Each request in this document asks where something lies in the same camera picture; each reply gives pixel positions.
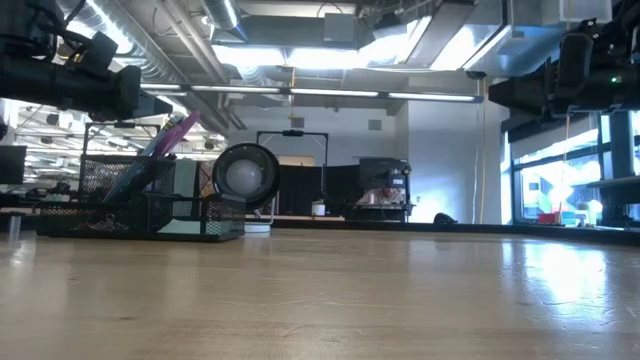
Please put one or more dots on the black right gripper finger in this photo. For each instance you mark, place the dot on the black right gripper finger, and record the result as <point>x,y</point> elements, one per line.
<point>520,95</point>

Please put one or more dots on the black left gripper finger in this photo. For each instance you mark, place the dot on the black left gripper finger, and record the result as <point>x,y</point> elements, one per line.
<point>155,106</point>

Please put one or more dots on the black pen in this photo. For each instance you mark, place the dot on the black pen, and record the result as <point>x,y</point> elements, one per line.
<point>150,177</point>

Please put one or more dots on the black mesh desk organizer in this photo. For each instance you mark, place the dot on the black mesh desk organizer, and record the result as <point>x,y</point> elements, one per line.
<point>190,220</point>

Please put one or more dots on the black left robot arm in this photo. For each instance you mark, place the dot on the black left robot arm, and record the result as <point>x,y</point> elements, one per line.
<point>25,25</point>

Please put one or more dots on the pale green panel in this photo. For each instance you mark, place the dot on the pale green panel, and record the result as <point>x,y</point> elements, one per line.
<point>185,177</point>

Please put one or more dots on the dark flat screen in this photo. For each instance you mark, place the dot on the dark flat screen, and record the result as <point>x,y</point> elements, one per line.
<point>12,165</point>

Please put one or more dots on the black vertical pole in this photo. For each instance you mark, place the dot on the black vertical pole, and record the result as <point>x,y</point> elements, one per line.
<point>621,165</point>

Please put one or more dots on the red box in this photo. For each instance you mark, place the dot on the red box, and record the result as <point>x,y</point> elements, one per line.
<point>546,218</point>

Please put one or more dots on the dark dome object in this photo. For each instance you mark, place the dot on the dark dome object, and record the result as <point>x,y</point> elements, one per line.
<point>444,218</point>

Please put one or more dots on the black equipment cabinet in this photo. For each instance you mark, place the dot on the black equipment cabinet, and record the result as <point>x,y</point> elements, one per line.
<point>382,167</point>

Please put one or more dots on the person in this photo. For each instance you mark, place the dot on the person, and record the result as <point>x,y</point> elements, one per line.
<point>382,195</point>

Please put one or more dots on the long linear ceiling lamp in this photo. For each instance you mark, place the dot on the long linear ceiling lamp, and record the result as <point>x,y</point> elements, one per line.
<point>330,93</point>

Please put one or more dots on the white cup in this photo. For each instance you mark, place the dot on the white cup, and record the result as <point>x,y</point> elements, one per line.
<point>318,209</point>

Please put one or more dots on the black gantry frame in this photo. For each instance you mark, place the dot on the black gantry frame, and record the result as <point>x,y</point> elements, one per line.
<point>292,133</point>

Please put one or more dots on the black aluminium table frame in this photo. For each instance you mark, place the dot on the black aluminium table frame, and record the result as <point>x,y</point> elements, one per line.
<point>400,226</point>

